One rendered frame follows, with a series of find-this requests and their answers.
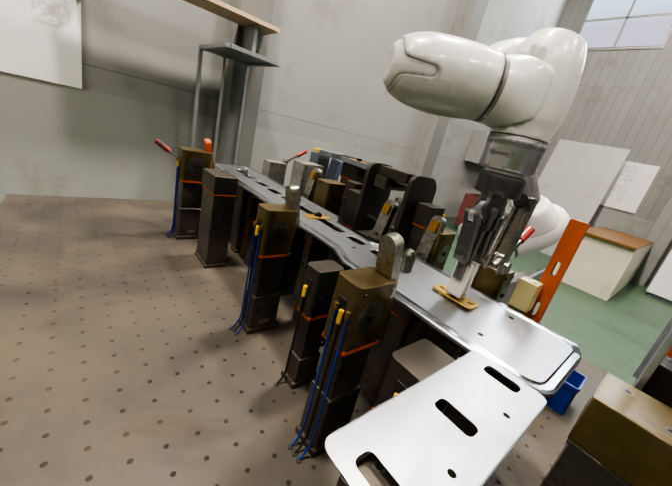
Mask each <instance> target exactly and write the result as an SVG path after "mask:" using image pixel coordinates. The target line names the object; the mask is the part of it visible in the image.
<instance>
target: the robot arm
mask: <svg viewBox="0 0 672 486"><path fill-rule="evenodd" d="M586 52H587V44H586V41H585V40H584V38H583V37H582V36H580V35H579V34H577V33H575V32H573V31H571V30H567V29H563V28H544V29H541V30H538V31H536V32H535V33H533V34H532V35H531V36H530V37H518V38H512V39H508V40H503V41H499V42H497V43H494V44H492V45H490V46H486V45H484V44H481V43H478V42H475V41H472V40H469V39H465V38H461V37H458V36H453V35H449V34H444V33H438V32H431V31H424V32H415V33H410V34H406V35H404V36H402V37H401V38H400V39H399V40H397V41H396V42H394V44H393V45H392V46H391V48H390V50H389V52H388V55H387V58H386V61H385V65H384V69H383V83H384V84H385V87H386V90H387V91H388V93H389V94H390V95H391V96H393V97H394V98H395V99H396V100H398V101H399V102H401V103H403V104H404V105H407V106H409V107H412V108H414V109H416V110H419V111H422V112H425V113H429V114H433V115H437V116H442V117H450V118H455V119H466V120H471V121H475V122H478V123H481V124H483V125H485V126H487V127H490V128H491V130H490V133H489V136H488V137H487V141H486V144H485V146H484V149H483V152H482V155H481V157H480V160H479V164H480V165H482V166H485V170H483V169H482V170H481V171H480V172H479V175H478V177H477V180H476V183H475V185H474V188H475V189H476V190H477V191H480V192H481V194H480V195H479V197H478V199H477V200H476V203H475V205H474V207H473V208H469V207H467V208H466V209H465V211H464V220H463V223H462V224H460V225H459V226H458V230H457V244H456V248H455V251H454V255H453V258H454V259H456V260H457V262H456V265H455V267H454V270H453V272H452V275H451V277H450V280H449V282H448V285H447V287H446V292H448V293H450V294H452V295H453V296H455V297H457V298H461V295H463V296H467V293H468V291H469V288H470V286H472V284H473V281H474V279H475V276H476V274H477V272H478V269H479V266H480V265H482V266H483V265H484V264H485V262H484V261H482V259H483V260H485V259H486V258H487V256H488V254H490V252H491V250H492V247H493V245H494V243H495V241H496V239H497V237H498V235H499V233H500V231H501V229H502V227H503V225H504V223H505V221H506V219H507V218H508V216H509V213H510V211H511V209H512V207H513V205H514V204H513V200H514V201H516V200H519V199H520V197H521V194H525V195H527V196H528V197H529V198H533V199H536V200H538V201H539V202H538V204H537V206H536V208H535V210H534V212H533V214H532V216H531V218H530V220H529V222H528V224H527V225H530V226H532V227H534V229H535V232H534V233H533V234H532V235H531V236H530V237H529V238H528V239H527V240H526V241H525V242H524V243H523V244H521V245H520V246H519V247H518V248H517V249H516V250H515V251H514V252H513V254H512V256H511V258H510V259H509V260H511V259H513V258H515V257H519V256H523V255H527V254H531V253H534V252H537V251H540V250H543V249H545V248H548V247H550V246H553V245H554V244H556V243H558V242H559V241H560V239H561V236H562V234H563V232H564V230H565V228H566V226H567V224H568V222H569V220H570V217H569V215H568V214H567V212H566V211H565V210H564V209H563V208H562V207H560V206H558V205H555V204H551V202H550V201H549V200H548V199H547V198H545V197H543V196H541V195H540V191H539V186H538V180H537V174H536V171H537V169H538V167H539V164H540V162H541V160H542V157H543V155H544V153H545V152H546V150H547V146H548V144H549V142H550V140H551V138H552V137H553V135H554V134H555V133H556V131H557V130H558V129H559V128H560V127H561V125H562V123H563V121H564V120H565V118H566V116H567V114H568V112H569V109H570V107H571V105H572V103H573V100H574V98H575V95H576V92H577V90H578V87H579V84H580V80H581V77H582V73H583V70H584V65H585V60H586ZM508 199H509V203H508V204H507V200H508ZM506 204H507V205H506Z"/></svg>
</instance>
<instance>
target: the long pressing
mask: <svg viewBox="0 0 672 486"><path fill-rule="evenodd" d="M214 166H215V168H214V169H220V170H226V171H228V172H229V173H231V174H232V175H234V176H236V177H237V178H239V182H238V185H239V186H241V187H242V188H243V189H245V190H246V191H248V192H249V193H251V194H252V195H254V196H255V197H257V198H258V199H259V200H261V201H262V202H264V203H267V204H285V200H284V199H283V198H285V189H286V186H284V185H282V184H280V183H278V182H277V181H275V180H273V179H271V178H269V177H267V176H266V175H264V174H262V173H260V172H258V171H256V170H255V169H253V168H251V167H248V166H245V167H243V166H235V165H227V164H219V163H214ZM244 168H247V169H248V175H246V174H243V173H240V172H238V171H237V170H241V171H243V169H244ZM247 176H251V177H253V178H254V179H250V178H248V177H247ZM256 182H260V183H263V184H264V185H266V186H262V185H260V184H258V183H256ZM268 189H270V190H275V191H276V192H278V193H280V194H275V193H273V192H271V191H270V190H268ZM300 206H301V207H303V208H305V209H307V210H308V211H310V212H312V213H313V214H315V212H318V211H319V212H320V213H321V214H325V215H327V216H329V217H331V219H309V218H307V217H306V216H304V214H307V213H306V212H304V211H302V210H301V209H300V228H302V229H303V230H305V231H306V232H308V233H309V234H311V235H312V236H313V237H315V238H316V239H318V240H319V241H321V242H322V243H324V244H325V245H327V246H328V247H330V248H331V249H332V250H333V251H334V252H335V253H336V255H337V257H338V258H339V260H340V261H341V262H342V263H343V264H344V265H346V266H347V267H348V268H350V269H358V268H365V267H375V266H376V260H377V256H376V255H375V254H373V253H372V251H376V252H378V246H379V243H376V242H373V241H371V240H369V239H367V238H366V237H364V236H362V235H360V234H359V233H357V232H355V231H353V230H352V229H350V228H348V227H346V226H345V225H343V218H342V217H341V216H339V215H337V214H335V213H333V212H331V211H330V210H328V209H326V208H324V207H322V206H320V205H319V204H317V203H315V202H313V201H311V200H310V199H308V198H306V197H304V196H302V195H301V203H300ZM319 220H325V221H327V222H328V223H330V224H332V225H334V226H335V227H337V228H339V229H340V230H342V231H344V232H337V231H335V230H334V229H332V228H330V227H329V226H327V225H326V224H324V223H322V222H321V221H319ZM347 237H353V238H355V239H357V240H359V241H360V242H362V243H364V244H365V245H360V244H357V243H355V242H353V241H352V240H350V239H349V238H347ZM352 247H354V248H352ZM450 277H451V275H450V274H448V273H446V272H445V271H443V270H441V269H439V268H437V267H435V266H434V265H432V264H430V263H428V262H426V261H424V260H422V259H421V258H419V257H417V256H416V259H415V263H414V266H413V269H412V272H404V271H402V270H400V273H399V279H398V284H397V289H396V295H395V301H396V302H398V303H399V304H400V305H402V306H403V307H405V308H406V309H407V310H409V311H410V312H412V313H413V314H415V315H416V316H417V317H419V318H420V319H422V320H423V321H424V322H426V323H427V324H429V325H430V326H431V327H433V328H434V329H436V330H437V331H438V332H440V333H441V334H443V335H444V336H445V337H447V338H448V339H450V340H451V341H453V342H454V343H455V344H457V345H458V346H460V347H461V348H462V349H464V350H465V351H467V352H468V353H469V352H471V351H477V352H480V353H482V354H483V355H485V356H486V357H488V358H489V359H490V360H492V361H493V362H495V363H496V364H498V365H499V366H501V367H502V368H503V369H505V370H506V371H508V372H509V373H511V374H512V375H514V376H515V377H517V378H518V379H519V380H521V381H522V382H524V383H525V384H527V385H528V386H530V387H531V388H532V389H534V390H535V391H537V392H538V393H540V394H541V395H542V396H543V397H544V398H551V397H553V396H554V395H555V394H556V393H557V391H558V390H559V389H560V388H561V386H562V385H563V384H564V382H565V381H566V380H567V379H568V377H569V376H570V375H571V374H572V372H573V371H574V370H575V368H576V367H577V366H578V365H579V363H580V362H581V359H582V357H581V352H580V350H579V348H578V346H577V345H576V344H575V343H574V342H572V341H571V340H569V339H568V338H566V337H565V336H563V335H561V334H559V333H557V332H555V331H554V330H552V329H550V328H548V327H546V326H544V325H542V324H541V323H539V322H537V321H535V320H533V319H531V318H530V317H528V316H526V315H524V314H522V313H520V312H518V311H517V310H515V309H513V308H511V307H509V306H507V305H506V304H504V303H502V302H500V301H498V300H496V299H494V298H493V297H491V296H489V295H487V294H485V293H483V292H482V291H480V290H478V289H476V288H474V287H472V286H470V288H469V291H468V293H467V296H465V297H467V298H468V299H470V300H472V301H474V302H475V303H477V304H478V305H479V306H478V307H476V308H474V309H471V310H470V309H467V308H465V307H464V306H462V305H460V304H459V303H457V302H455V301H454V300H452V299H450V298H449V297H447V296H445V295H444V294H442V293H440V292H439V291H437V290H435V289H434V288H433V286H434V285H438V284H444V285H446V286H447V285H448V282H449V280H450ZM509 317H511V318H513V319H514V320H513V319H510V318H509ZM478 333H480V334H482V335H483V336H480V335H478Z"/></svg>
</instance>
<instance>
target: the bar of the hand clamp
mask: <svg viewBox="0 0 672 486"><path fill-rule="evenodd" d="M538 202H539V201H538V200H536V199H533V198H529V197H528V196H527V195H525V194H521V197H520V199H519V200H516V201H514V200H513V204H514V205H513V207H512V209H511V211H510V213H509V216H508V218H507V219H506V221H505V223H504V225H503V227H502V229H501V231H500V233H499V235H498V237H497V239H496V241H495V243H494V245H493V247H492V250H491V252H490V254H489V256H488V258H487V260H486V262H485V264H484V266H483V268H485V269H487V267H488V266H491V264H490V262H491V260H494V259H495V257H496V255H497V253H500V254H502V255H504V256H503V258H502V260H501V262H500V264H499V266H498V268H497V270H496V272H495V274H497V275H499V274H500V271H501V269H502V267H503V265H504V264H505V263H506V262H508V261H509V259H510V258H511V256H512V254H513V252H514V250H515V248H516V246H517V244H518V242H519V240H520V238H521V236H522V234H523V232H524V230H525V228H526V226H527V224H528V222H529V220H530V218H531V216H532V214H533V212H534V210H535V208H536V206H537V204H538Z"/></svg>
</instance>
